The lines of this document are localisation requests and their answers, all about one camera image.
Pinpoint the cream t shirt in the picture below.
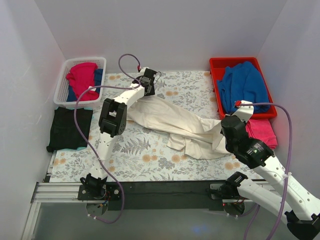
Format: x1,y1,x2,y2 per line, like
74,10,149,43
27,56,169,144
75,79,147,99
127,96,229,160

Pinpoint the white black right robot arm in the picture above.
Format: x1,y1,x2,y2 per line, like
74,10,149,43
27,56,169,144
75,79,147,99
211,116,320,240

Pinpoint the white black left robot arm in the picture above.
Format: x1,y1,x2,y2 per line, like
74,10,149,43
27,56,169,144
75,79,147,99
80,67,158,200

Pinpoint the folded pink t shirt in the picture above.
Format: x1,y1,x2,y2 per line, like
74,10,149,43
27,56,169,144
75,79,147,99
245,119,278,150

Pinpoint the navy t shirt in basket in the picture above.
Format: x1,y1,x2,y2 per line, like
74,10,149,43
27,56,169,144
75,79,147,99
66,68,103,102

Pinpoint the blue t shirt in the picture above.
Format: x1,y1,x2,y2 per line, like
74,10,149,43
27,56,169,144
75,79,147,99
217,61,269,114

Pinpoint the magenta t shirt in basket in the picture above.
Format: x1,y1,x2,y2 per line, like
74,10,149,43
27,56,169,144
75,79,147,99
65,62,98,102

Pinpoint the red plastic bin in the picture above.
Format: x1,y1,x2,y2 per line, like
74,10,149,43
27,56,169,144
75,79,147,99
209,56,273,120

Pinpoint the white plastic basket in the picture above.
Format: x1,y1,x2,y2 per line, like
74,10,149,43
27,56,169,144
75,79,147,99
53,56,107,108

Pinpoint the folded black t shirt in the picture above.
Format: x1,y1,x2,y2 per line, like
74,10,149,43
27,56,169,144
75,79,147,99
46,107,93,153

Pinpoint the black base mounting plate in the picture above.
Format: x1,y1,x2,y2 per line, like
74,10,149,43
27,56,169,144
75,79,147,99
77,180,244,213

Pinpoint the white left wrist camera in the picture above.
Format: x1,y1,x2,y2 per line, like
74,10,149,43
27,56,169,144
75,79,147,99
137,65,149,75

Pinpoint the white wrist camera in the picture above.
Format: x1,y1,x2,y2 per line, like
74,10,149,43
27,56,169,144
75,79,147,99
232,100,254,123
137,65,149,75

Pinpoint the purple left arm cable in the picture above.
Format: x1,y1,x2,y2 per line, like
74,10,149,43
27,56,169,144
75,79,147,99
74,53,143,224

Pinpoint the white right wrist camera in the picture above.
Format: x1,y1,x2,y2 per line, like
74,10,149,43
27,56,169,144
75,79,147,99
232,100,254,123

